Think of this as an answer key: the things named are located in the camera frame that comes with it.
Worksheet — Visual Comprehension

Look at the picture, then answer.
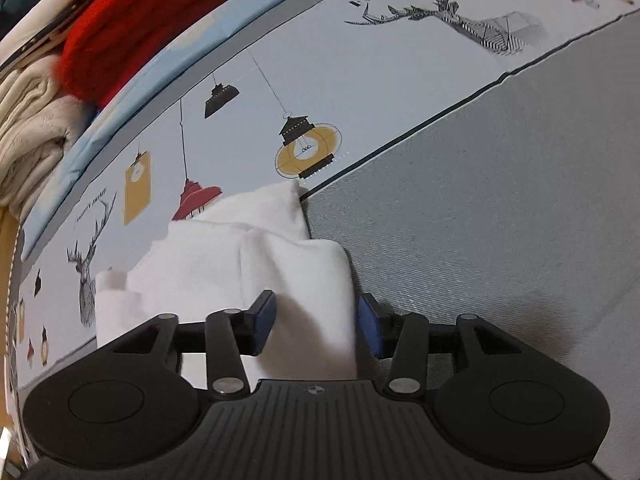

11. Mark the white long-sleeved shirt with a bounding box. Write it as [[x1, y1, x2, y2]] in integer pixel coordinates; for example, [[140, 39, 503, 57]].
[[95, 180, 357, 391]]

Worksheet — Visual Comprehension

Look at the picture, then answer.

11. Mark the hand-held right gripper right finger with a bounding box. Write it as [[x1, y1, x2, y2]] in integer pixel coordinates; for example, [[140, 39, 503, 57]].
[[356, 292, 528, 401]]

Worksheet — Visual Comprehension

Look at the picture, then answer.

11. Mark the red folded blanket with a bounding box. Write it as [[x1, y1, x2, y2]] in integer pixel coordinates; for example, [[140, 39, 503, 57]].
[[59, 0, 266, 111]]

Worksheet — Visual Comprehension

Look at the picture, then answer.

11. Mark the cream folded blanket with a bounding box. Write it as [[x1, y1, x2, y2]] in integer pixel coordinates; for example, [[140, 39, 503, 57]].
[[0, 52, 93, 206]]

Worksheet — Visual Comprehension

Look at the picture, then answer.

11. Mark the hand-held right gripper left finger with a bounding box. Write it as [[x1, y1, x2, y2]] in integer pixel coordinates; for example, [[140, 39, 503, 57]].
[[102, 290, 277, 401]]

